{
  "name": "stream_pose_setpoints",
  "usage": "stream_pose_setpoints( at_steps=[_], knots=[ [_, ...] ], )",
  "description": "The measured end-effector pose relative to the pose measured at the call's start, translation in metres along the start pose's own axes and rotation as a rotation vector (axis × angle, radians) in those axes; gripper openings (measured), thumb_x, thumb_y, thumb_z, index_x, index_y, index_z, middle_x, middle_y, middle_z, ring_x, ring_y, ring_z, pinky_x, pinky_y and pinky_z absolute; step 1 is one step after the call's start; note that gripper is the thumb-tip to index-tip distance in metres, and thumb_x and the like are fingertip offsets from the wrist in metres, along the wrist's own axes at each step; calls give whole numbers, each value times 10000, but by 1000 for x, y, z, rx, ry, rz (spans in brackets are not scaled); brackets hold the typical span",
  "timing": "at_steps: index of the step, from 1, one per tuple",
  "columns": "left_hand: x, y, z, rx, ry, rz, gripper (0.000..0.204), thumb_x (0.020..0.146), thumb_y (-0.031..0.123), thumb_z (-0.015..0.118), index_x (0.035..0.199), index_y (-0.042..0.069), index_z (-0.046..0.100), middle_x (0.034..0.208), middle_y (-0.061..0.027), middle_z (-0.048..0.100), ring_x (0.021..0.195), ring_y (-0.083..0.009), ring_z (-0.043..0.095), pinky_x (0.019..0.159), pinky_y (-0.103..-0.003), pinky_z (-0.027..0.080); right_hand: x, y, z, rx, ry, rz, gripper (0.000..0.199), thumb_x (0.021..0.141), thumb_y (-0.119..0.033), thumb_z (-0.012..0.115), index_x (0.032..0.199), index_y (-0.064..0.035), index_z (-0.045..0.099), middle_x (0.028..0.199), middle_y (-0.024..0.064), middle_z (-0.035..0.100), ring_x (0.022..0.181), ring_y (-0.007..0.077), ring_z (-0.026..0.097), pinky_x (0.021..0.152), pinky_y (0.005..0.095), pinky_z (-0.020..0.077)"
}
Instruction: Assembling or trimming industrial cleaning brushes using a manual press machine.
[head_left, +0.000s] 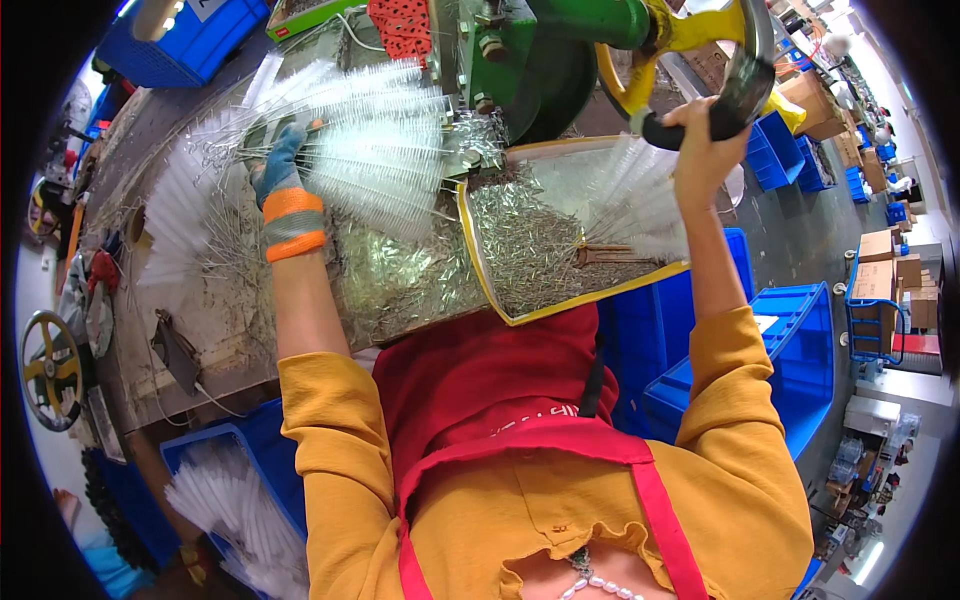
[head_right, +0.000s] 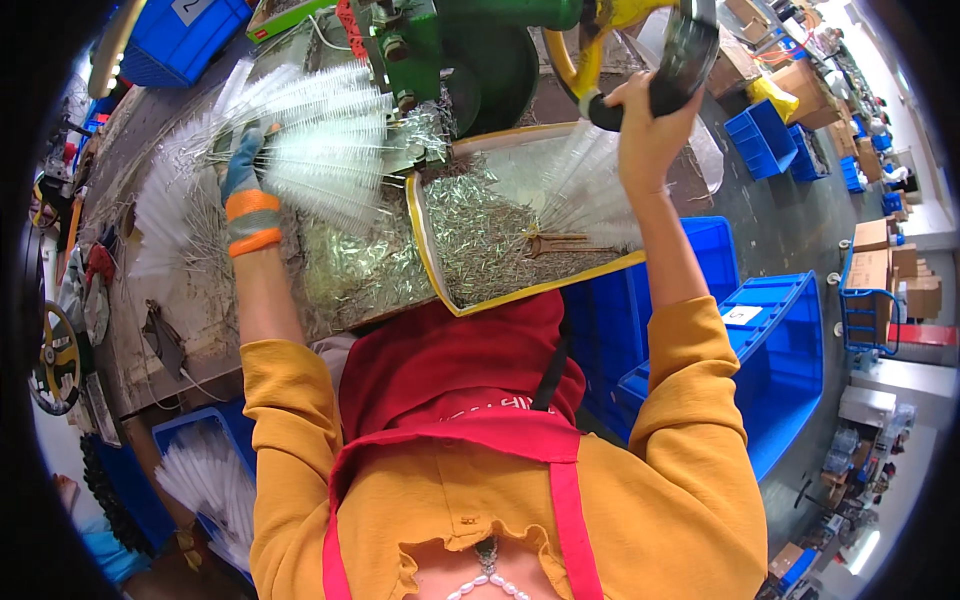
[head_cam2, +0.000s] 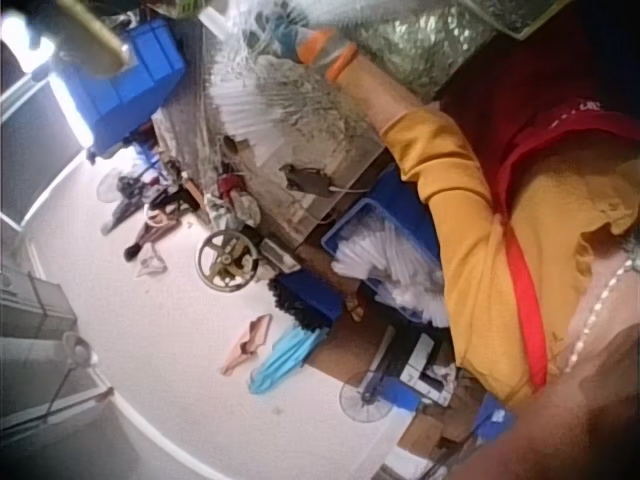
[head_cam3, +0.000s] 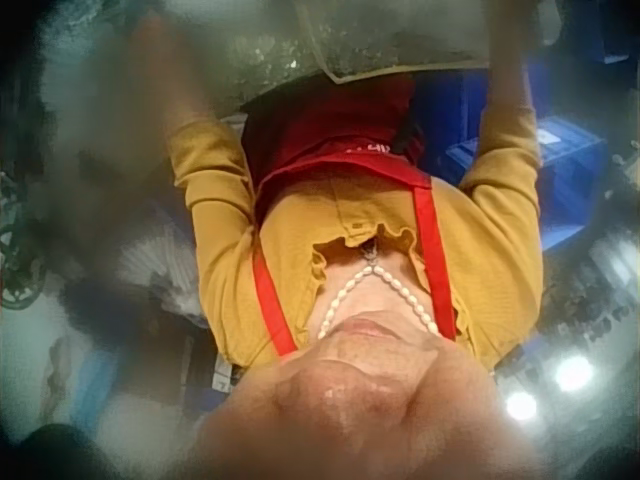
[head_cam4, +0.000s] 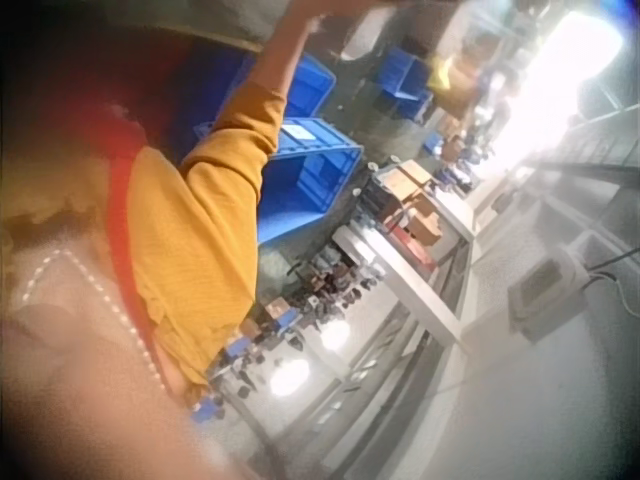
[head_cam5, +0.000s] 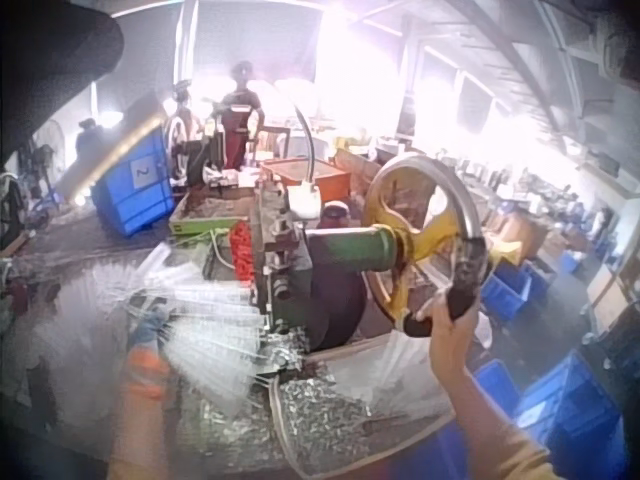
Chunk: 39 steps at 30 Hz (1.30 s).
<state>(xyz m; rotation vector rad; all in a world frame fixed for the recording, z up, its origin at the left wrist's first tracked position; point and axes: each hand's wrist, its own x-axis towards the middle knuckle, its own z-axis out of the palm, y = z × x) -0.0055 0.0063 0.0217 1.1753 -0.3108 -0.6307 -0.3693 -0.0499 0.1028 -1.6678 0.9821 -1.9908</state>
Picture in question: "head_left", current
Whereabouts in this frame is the person's left hand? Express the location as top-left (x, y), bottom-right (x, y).
top-left (250, 120), bottom-right (330, 264)

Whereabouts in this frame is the person's right hand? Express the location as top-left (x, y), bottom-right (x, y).
top-left (662, 95), bottom-right (753, 216)

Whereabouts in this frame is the yellow press hand wheel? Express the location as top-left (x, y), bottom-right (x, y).
top-left (594, 0), bottom-right (778, 152)

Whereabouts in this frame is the white bottle brush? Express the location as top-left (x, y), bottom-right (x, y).
top-left (296, 135), bottom-right (481, 171)

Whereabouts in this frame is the pile of white bottle brushes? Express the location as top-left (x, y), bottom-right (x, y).
top-left (138, 56), bottom-right (456, 291)

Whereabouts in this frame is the small blue floor bin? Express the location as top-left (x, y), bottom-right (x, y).
top-left (745, 110), bottom-right (807, 193)
top-left (795, 135), bottom-right (838, 195)

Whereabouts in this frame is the yellow plastic bag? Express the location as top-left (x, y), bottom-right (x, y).
top-left (759, 90), bottom-right (808, 135)

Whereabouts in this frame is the bunch of clear-bristle brushes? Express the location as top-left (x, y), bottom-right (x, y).
top-left (576, 138), bottom-right (691, 261)

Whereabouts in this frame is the brown cardboard carton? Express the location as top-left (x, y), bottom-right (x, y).
top-left (776, 70), bottom-right (850, 142)

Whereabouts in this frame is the green cardboard box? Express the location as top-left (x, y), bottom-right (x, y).
top-left (265, 0), bottom-right (370, 43)

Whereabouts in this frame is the blue plastic crate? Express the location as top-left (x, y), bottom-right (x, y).
top-left (96, 0), bottom-right (272, 89)

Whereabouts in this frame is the green press machine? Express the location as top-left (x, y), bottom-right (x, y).
top-left (427, 0), bottom-right (654, 148)

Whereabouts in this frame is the red dotted cloth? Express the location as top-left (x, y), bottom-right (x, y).
top-left (366, 0), bottom-right (434, 66)

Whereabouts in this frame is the heap of loose metal tubes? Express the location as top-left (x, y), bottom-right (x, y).
top-left (328, 187), bottom-right (490, 348)

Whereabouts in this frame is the heap of small metal tubes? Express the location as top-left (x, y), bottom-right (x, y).
top-left (466, 166), bottom-right (669, 319)

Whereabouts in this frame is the standing fan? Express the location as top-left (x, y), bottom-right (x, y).
top-left (43, 78), bottom-right (96, 189)

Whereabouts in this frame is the yellow-rimmed metal tray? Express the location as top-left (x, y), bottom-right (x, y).
top-left (456, 134), bottom-right (693, 328)

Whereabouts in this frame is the blue plastic bin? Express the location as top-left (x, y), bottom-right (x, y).
top-left (598, 228), bottom-right (756, 444)
top-left (643, 282), bottom-right (836, 460)

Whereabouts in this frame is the blue trolley with cartons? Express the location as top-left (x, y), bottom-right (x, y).
top-left (843, 228), bottom-right (910, 369)

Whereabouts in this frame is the stack of brown cartons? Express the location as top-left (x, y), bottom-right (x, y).
top-left (895, 253), bottom-right (943, 332)

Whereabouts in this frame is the blue crate of white brushes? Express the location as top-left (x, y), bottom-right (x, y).
top-left (159, 399), bottom-right (310, 600)

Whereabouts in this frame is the yellow spoked hand wheel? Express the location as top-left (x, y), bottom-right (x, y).
top-left (18, 309), bottom-right (85, 433)

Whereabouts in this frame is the person's body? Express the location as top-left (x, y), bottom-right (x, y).
top-left (277, 303), bottom-right (816, 600)

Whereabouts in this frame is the black metal bracket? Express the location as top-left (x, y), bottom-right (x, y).
top-left (150, 309), bottom-right (202, 396)

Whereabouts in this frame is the white cable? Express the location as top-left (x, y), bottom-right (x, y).
top-left (193, 381), bottom-right (249, 419)

